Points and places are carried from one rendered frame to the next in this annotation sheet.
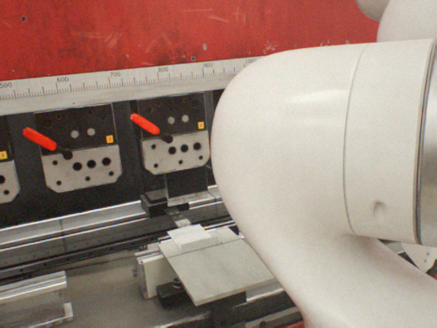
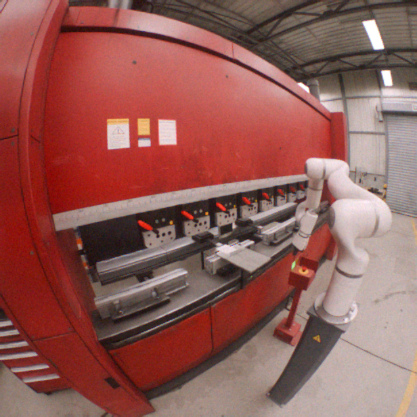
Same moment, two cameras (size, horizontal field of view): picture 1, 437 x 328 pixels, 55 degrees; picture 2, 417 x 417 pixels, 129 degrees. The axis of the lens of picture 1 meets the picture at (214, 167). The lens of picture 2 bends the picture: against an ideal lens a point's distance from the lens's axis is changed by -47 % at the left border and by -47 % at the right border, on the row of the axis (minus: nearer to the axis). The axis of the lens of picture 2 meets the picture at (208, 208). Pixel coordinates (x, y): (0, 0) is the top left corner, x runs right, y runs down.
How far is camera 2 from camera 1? 46 cm
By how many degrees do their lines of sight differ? 16
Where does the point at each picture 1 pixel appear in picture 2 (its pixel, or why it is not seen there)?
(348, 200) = (365, 231)
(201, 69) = (235, 185)
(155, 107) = (221, 200)
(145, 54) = (219, 179)
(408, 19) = (347, 189)
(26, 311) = (173, 284)
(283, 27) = (257, 170)
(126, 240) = (188, 253)
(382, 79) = (369, 208)
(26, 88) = (181, 194)
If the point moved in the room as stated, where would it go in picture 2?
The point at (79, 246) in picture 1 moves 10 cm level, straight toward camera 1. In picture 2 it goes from (172, 257) to (179, 263)
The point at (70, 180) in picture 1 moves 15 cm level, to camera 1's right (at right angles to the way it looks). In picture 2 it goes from (193, 231) to (222, 227)
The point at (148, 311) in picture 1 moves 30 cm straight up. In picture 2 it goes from (216, 279) to (215, 231)
